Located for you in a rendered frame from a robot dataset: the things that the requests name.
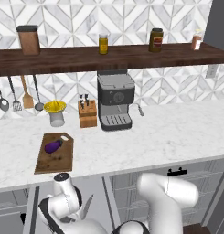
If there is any black drawer handle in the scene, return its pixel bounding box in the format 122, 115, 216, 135
166, 166, 189, 178

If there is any grey open drawer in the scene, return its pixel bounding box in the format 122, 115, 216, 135
22, 175, 121, 234

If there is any grey cupboard door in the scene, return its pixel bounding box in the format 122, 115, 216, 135
0, 188, 29, 234

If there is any dark wooden wall shelf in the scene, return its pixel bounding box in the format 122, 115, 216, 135
0, 41, 224, 78

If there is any grey espresso coffee machine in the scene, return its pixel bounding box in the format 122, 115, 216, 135
96, 69, 145, 133

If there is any white wall outlet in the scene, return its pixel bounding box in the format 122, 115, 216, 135
205, 64, 219, 80

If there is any dark grey tall cabinet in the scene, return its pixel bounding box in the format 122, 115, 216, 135
202, 0, 224, 53

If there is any white orange spice shaker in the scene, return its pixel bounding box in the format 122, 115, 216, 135
190, 28, 204, 51

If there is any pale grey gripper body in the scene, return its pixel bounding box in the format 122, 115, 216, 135
74, 194, 95, 221

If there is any yellow and white juicer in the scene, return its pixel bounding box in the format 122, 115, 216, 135
43, 100, 68, 128

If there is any brown canister with black lid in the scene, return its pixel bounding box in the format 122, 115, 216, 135
15, 25, 41, 57

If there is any dark olive jar red label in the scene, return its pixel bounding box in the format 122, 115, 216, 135
148, 27, 165, 54

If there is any grey hanging spoon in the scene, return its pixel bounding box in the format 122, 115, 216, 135
0, 77, 10, 112

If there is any grey hanging ladle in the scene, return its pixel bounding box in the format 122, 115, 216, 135
31, 74, 46, 112

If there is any grey drawer front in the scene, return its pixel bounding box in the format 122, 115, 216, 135
109, 157, 224, 227

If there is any wooden hanging spatula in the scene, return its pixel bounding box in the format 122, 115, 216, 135
19, 75, 36, 110

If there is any purple eggplant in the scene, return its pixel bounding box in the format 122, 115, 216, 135
44, 138, 64, 154

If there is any yellow spice jar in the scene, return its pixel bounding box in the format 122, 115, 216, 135
98, 33, 110, 56

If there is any wooden cutting board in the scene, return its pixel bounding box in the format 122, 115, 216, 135
33, 132, 75, 176

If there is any wooden knife block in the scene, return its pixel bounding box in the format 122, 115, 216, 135
77, 93, 99, 129

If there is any grey hanging slotted spatula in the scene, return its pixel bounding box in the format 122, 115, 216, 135
6, 76, 24, 112

